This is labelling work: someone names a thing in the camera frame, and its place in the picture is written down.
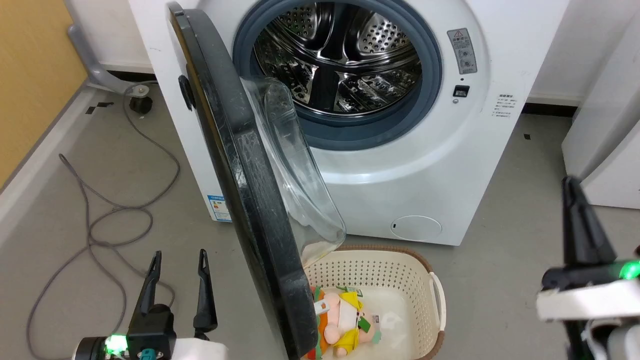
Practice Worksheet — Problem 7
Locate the grey drain pipe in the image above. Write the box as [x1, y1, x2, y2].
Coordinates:
[67, 22, 151, 96]

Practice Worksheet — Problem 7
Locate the beige perforated laundry basket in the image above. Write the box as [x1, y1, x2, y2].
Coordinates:
[300, 244, 447, 360]

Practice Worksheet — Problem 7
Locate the blue energy label sticker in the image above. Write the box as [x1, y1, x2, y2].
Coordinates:
[207, 194, 233, 223]

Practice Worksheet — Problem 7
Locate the stainless steel washer drum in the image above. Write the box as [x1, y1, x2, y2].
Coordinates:
[252, 0, 423, 118]

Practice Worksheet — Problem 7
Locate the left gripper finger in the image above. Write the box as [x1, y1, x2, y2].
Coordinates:
[131, 251, 163, 321]
[193, 249, 219, 335]

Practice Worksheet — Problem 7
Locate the grey rubber door gasket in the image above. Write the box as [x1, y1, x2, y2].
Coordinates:
[232, 0, 443, 151]

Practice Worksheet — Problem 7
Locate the plush doll in yellow clothes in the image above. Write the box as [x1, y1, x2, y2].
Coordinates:
[306, 285, 384, 360]

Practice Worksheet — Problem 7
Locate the black round plug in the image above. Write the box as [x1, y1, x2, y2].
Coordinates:
[129, 95, 153, 115]

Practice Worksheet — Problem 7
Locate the grey power cable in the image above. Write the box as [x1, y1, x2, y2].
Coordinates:
[26, 81, 181, 360]

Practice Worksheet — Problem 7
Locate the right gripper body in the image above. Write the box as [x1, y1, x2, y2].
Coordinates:
[536, 257, 640, 322]

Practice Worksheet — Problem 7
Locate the black round glass washer door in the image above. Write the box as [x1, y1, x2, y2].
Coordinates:
[167, 1, 347, 360]

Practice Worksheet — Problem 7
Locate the white front-load washing machine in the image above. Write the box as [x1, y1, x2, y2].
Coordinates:
[127, 0, 571, 247]

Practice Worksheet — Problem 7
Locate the round white filter cover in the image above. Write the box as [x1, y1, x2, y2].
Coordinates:
[390, 215, 443, 243]

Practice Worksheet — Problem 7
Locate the grey warning label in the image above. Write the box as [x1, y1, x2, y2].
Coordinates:
[446, 28, 478, 76]

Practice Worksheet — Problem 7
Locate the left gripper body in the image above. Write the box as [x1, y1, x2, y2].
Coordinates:
[74, 303, 177, 360]

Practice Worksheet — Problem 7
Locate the white text sticker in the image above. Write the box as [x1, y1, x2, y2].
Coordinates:
[492, 93, 523, 121]

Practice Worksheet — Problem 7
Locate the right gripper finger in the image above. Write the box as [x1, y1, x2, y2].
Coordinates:
[562, 175, 617, 269]

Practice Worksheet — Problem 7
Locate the white cabinet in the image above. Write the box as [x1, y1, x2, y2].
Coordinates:
[561, 10, 640, 210]

